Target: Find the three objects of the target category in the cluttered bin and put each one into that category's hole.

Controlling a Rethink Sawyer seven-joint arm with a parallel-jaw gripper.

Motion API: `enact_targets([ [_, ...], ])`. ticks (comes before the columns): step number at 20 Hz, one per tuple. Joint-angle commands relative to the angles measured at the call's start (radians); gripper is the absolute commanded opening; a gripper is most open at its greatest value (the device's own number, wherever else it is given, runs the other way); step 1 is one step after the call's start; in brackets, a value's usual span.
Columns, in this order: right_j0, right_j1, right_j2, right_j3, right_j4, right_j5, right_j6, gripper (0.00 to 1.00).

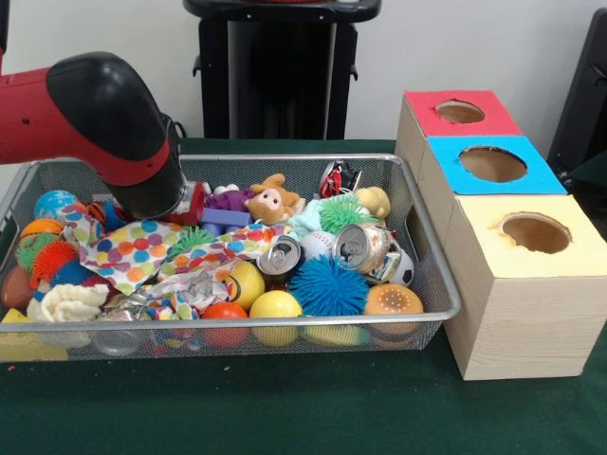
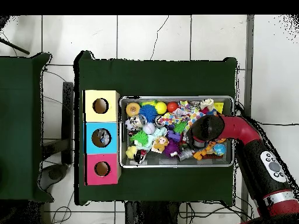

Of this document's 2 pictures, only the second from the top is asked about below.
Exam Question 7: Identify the plain yellow ball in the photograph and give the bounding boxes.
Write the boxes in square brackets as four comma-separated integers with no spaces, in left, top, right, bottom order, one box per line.
[155,101,168,115]

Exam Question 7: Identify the tan plush animal toy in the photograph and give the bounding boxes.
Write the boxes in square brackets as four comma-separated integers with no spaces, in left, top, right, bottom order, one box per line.
[152,136,169,153]

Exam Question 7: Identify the purple toy building block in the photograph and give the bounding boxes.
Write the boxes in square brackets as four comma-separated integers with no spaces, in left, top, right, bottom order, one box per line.
[166,131,183,143]

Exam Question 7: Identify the wooden box with three holes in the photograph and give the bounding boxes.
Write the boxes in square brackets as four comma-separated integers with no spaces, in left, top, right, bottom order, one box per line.
[83,89,121,186]

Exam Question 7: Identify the black cable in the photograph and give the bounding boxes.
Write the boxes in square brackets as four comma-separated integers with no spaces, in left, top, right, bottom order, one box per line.
[254,120,299,127]

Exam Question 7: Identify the blue spiky rubber ball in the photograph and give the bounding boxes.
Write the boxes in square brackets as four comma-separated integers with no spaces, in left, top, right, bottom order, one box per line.
[139,103,159,122]

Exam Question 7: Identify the grey stand base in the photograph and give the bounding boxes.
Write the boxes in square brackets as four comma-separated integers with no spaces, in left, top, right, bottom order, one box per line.
[39,163,70,191]

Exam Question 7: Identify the yellow rubber duck toy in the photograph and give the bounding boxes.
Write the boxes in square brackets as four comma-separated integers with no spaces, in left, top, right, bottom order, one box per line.
[126,146,140,160]

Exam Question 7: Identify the small red ball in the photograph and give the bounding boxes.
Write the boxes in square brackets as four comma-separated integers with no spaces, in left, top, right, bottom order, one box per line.
[167,101,179,113]

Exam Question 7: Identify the orange ball with cream dots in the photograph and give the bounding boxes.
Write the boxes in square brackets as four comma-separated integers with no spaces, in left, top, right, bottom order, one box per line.
[126,101,141,117]

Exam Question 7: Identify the shallow clear mesh bin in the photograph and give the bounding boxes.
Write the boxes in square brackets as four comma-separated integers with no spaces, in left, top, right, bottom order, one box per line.
[119,95,235,168]

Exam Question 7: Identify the polka dot cloth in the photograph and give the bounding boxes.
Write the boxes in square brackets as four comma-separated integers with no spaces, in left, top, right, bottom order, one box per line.
[158,108,206,132]

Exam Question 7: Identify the multicoloured spiky caterpillar toy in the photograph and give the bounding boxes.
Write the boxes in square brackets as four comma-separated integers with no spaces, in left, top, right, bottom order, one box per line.
[200,107,219,117]

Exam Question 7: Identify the black panel stand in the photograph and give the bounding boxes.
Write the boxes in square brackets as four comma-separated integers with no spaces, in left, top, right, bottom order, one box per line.
[62,81,75,165]

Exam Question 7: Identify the green spiky rubber ball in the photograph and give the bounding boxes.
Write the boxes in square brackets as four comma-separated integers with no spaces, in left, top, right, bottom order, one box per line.
[131,129,150,147]

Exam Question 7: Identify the dark green table cloth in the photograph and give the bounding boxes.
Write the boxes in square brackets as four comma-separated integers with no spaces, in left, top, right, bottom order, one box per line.
[74,50,238,206]
[0,51,53,202]

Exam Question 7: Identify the crushed silver drink can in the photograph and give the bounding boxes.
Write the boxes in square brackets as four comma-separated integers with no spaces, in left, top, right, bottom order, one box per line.
[130,114,148,129]

